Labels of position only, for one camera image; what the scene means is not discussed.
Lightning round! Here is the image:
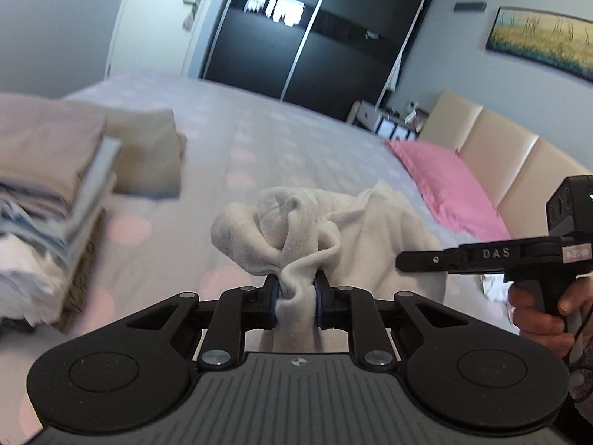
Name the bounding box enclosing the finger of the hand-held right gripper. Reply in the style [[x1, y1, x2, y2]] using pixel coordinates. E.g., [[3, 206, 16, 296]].
[[396, 245, 465, 273]]

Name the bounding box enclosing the grey pink-dotted bed sheet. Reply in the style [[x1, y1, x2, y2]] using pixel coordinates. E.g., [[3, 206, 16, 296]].
[[0, 76, 524, 445]]

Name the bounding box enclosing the black sliding-door wardrobe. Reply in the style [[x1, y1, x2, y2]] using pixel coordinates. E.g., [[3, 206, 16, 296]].
[[199, 0, 440, 123]]

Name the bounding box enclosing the framed wall picture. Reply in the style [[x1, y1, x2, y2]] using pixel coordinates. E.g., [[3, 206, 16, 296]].
[[484, 6, 593, 85]]

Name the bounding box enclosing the door handle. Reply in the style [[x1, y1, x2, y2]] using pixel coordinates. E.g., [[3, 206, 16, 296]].
[[182, 0, 203, 31]]

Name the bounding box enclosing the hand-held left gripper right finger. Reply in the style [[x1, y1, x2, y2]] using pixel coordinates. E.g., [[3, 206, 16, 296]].
[[314, 271, 468, 372]]

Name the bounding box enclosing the cream long-sleeved sweater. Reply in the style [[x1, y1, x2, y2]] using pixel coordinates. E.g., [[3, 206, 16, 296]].
[[104, 108, 188, 196]]

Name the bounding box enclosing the crumpled white garment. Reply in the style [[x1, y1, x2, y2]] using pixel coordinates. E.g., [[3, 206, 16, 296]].
[[479, 273, 515, 304]]

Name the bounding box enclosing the white door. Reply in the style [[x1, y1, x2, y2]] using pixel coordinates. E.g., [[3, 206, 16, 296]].
[[106, 0, 242, 79]]

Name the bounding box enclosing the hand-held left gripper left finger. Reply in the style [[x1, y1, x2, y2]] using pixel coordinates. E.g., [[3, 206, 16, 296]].
[[125, 276, 282, 372]]

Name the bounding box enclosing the white fleece garment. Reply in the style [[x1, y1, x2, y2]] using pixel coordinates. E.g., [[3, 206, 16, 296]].
[[211, 180, 448, 353]]

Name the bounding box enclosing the person's right hand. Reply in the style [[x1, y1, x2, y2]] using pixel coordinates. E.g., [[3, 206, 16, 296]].
[[507, 278, 593, 360]]

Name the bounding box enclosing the cream padded headboard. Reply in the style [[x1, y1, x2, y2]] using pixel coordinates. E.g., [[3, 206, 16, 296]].
[[419, 90, 593, 242]]

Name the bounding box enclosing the white nightstand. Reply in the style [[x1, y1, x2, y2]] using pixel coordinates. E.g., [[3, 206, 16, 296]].
[[349, 99, 429, 142]]

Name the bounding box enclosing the stack of folded clothes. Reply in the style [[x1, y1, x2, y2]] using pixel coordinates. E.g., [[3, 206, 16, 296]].
[[0, 92, 123, 330]]

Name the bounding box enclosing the pink pillow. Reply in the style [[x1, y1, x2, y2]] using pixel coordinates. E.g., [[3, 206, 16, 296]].
[[387, 139, 513, 243]]

